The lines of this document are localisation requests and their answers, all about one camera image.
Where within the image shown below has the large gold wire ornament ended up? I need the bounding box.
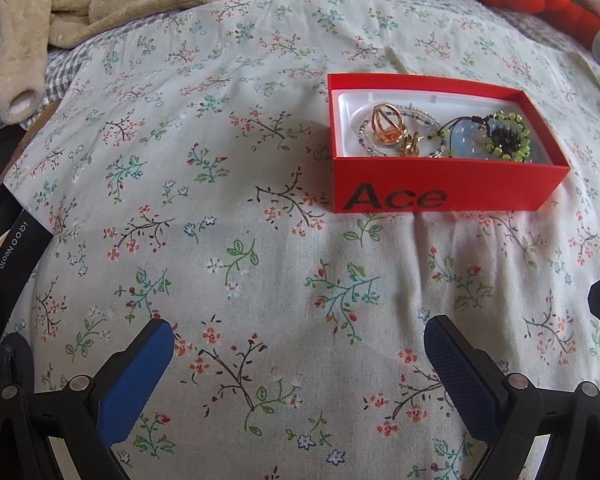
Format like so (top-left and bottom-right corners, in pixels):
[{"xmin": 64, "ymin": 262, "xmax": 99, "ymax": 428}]
[{"xmin": 365, "ymin": 103, "xmax": 408, "ymax": 147}]

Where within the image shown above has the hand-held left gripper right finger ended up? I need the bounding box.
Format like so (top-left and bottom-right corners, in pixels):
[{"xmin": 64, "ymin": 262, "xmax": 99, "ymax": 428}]
[{"xmin": 423, "ymin": 314, "xmax": 600, "ymax": 480}]

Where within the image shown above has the multicolour beaded bracelet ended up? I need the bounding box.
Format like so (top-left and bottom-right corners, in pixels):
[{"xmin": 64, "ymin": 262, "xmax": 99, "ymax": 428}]
[{"xmin": 357, "ymin": 105, "xmax": 453, "ymax": 160}]

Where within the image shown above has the light blue beaded bracelet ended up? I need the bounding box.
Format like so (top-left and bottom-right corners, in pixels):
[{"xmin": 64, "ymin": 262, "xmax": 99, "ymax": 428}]
[{"xmin": 450, "ymin": 126, "xmax": 544, "ymax": 162}]

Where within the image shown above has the floral bedsheet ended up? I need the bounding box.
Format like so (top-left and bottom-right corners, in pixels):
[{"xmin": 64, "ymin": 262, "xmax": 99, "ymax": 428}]
[{"xmin": 0, "ymin": 0, "xmax": 600, "ymax": 480}]

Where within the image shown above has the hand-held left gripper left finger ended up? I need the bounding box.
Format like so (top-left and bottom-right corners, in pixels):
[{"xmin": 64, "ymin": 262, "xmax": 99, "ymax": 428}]
[{"xmin": 0, "ymin": 318, "xmax": 176, "ymax": 480}]

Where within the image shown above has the beige fleece blanket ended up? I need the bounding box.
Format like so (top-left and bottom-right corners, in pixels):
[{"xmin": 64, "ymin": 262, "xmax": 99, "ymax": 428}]
[{"xmin": 0, "ymin": 0, "xmax": 257, "ymax": 127}]

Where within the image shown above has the black strap with lettering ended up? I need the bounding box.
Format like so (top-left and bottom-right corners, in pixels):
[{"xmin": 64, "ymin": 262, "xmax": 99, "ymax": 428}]
[{"xmin": 0, "ymin": 182, "xmax": 54, "ymax": 377}]

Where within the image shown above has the red cardboard box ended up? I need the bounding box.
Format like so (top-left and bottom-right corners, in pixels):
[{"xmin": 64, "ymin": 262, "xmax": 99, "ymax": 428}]
[{"xmin": 327, "ymin": 72, "xmax": 572, "ymax": 215}]

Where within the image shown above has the green beaded cord bracelet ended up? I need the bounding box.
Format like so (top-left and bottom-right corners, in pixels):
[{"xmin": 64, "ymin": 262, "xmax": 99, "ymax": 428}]
[{"xmin": 437, "ymin": 111, "xmax": 532, "ymax": 162}]

